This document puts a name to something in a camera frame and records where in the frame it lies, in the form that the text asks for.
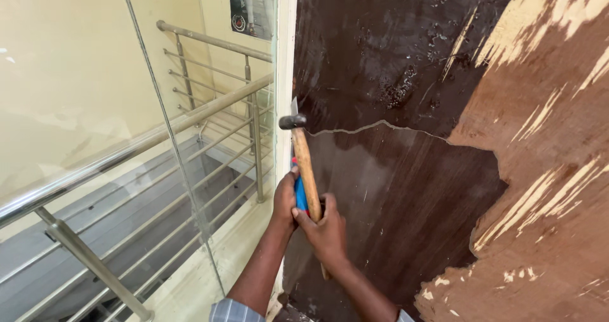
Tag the dark brown laminate sheet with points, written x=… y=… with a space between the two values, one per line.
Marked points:
x=380 y=65

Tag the white door frame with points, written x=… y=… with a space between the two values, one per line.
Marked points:
x=286 y=41

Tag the bare plywood panel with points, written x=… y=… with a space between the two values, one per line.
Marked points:
x=547 y=146

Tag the steel stair railing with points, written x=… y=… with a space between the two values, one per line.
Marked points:
x=142 y=143

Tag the clear glass panel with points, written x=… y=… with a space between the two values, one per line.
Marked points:
x=85 y=75

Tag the person's right hand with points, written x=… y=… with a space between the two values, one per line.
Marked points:
x=328 y=234

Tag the dark wall poster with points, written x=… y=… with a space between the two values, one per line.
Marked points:
x=250 y=8

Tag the person's left hand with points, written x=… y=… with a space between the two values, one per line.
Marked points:
x=284 y=201

